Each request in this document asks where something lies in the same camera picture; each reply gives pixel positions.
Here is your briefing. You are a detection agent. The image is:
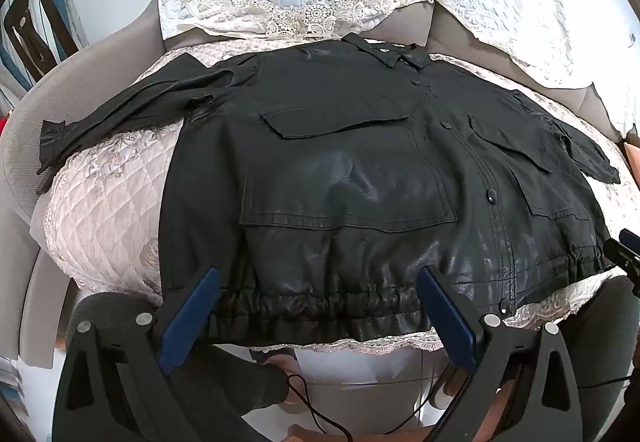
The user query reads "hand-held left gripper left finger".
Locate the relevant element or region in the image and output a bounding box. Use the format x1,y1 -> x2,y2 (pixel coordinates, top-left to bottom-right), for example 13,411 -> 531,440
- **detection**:
52,266 -> 222,442

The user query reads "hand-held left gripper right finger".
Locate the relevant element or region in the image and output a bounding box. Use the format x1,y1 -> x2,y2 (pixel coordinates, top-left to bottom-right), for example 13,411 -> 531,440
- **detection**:
416,265 -> 586,442

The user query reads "black leather jacket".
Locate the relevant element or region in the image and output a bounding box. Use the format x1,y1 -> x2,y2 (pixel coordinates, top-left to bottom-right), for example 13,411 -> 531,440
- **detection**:
36,34 -> 622,348

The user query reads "person's right leg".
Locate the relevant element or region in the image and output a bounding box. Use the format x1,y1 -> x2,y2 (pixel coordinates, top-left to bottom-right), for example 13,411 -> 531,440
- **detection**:
561,267 -> 640,442

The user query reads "person's foot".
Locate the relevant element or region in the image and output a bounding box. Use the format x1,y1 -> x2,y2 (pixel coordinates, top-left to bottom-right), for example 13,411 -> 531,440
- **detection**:
260,353 -> 304,406

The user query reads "pink quilted seat cover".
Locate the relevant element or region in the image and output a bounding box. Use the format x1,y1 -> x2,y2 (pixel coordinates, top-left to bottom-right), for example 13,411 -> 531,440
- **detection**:
42,39 -> 640,359

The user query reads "grey sofa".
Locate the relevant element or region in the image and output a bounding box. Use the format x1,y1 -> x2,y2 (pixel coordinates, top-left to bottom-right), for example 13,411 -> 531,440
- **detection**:
0,0 -> 623,338

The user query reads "black cable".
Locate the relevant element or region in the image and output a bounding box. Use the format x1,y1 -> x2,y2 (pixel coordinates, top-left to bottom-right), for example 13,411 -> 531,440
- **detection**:
409,361 -> 452,424
284,372 -> 362,442

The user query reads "black frame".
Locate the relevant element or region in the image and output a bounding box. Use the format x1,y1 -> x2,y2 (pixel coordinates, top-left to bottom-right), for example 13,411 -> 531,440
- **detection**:
2,0 -> 82,86

